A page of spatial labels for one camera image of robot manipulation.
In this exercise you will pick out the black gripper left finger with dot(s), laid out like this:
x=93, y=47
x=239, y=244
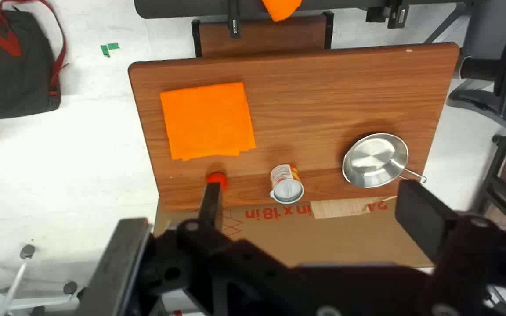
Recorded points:
x=211, y=207

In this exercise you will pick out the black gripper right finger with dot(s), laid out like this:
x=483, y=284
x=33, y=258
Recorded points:
x=423, y=216

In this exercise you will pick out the orange towel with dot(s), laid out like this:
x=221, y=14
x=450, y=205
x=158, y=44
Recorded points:
x=209, y=119

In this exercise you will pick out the small red cap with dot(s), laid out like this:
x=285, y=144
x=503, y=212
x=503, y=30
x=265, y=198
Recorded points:
x=216, y=177

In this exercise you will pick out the silver metal pan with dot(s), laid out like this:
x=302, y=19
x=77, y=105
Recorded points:
x=374, y=158

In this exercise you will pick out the white cup with orange print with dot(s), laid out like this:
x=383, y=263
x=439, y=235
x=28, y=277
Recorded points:
x=286, y=183

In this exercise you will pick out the brown cardboard box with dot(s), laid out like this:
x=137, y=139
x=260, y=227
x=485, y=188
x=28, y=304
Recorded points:
x=346, y=241

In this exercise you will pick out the black metal stand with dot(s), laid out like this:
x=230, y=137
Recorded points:
x=499, y=176

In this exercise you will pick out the brown wooden chair back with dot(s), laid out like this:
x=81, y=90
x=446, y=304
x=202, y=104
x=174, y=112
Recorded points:
x=264, y=37

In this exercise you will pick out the green tape piece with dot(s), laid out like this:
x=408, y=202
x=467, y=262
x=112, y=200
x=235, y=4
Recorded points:
x=109, y=47

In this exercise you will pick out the black horizontal bar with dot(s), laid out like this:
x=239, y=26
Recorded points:
x=183, y=7

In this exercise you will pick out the orange cloth piece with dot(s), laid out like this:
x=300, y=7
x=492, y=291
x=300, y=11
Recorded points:
x=281, y=7

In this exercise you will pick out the white office chair base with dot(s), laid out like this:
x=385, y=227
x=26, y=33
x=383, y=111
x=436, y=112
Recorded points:
x=12, y=291

